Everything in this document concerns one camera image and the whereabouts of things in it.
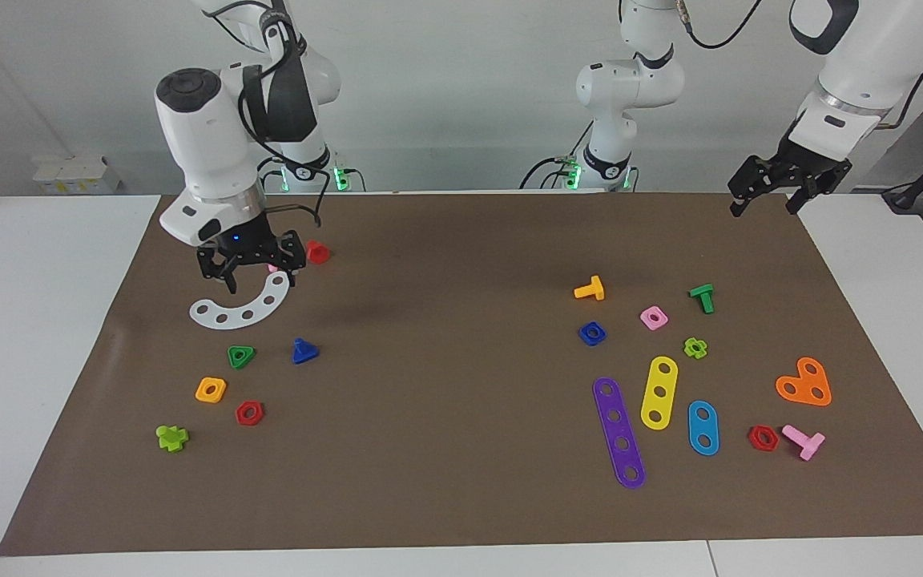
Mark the orange heart plate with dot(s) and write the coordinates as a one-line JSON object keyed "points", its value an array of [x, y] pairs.
{"points": [[804, 385]]}

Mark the pink square nut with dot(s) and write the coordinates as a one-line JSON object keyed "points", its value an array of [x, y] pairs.
{"points": [[646, 322]]}

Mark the purple four-hole plate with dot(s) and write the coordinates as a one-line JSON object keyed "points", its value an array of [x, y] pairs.
{"points": [[618, 430]]}

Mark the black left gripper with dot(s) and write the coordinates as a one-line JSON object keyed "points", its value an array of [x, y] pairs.
{"points": [[800, 164]]}

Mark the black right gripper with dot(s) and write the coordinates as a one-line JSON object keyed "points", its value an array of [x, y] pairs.
{"points": [[243, 240]]}

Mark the white box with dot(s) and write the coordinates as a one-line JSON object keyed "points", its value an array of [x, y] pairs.
{"points": [[69, 175]]}

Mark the orange plastic screw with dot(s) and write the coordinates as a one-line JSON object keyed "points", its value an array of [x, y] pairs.
{"points": [[594, 290]]}

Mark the white curved perforated plate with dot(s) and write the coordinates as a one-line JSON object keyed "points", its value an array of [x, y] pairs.
{"points": [[235, 318]]}

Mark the green plastic screw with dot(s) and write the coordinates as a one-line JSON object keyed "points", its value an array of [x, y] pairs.
{"points": [[703, 294]]}

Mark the blue square nut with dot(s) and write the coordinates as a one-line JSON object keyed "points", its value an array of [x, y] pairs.
{"points": [[584, 336]]}

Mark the orange square nut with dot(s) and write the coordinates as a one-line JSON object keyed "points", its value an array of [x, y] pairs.
{"points": [[201, 394]]}

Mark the lime flower nut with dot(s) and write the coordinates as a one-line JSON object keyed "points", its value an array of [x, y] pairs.
{"points": [[689, 349]]}

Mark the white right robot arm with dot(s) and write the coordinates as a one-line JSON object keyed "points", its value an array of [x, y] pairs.
{"points": [[205, 136]]}

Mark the blue triangle-head screw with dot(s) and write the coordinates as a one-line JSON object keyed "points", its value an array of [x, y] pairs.
{"points": [[304, 353]]}

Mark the red plastic screw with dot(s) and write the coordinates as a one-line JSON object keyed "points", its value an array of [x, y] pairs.
{"points": [[317, 253]]}

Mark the green triangle nut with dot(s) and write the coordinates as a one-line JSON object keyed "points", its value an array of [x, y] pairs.
{"points": [[249, 351]]}

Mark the blue two-hole plate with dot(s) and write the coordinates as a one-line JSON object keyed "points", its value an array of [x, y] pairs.
{"points": [[703, 428]]}

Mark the brown table mat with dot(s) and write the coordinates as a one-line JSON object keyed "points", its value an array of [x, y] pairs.
{"points": [[461, 449]]}

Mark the red hexagon nut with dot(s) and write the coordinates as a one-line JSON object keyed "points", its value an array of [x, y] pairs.
{"points": [[259, 411], [774, 439]]}

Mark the yellow three-hole plate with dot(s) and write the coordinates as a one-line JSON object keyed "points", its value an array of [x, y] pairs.
{"points": [[661, 381]]}

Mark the lime cross-head screw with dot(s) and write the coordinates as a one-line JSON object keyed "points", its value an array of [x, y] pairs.
{"points": [[171, 437]]}

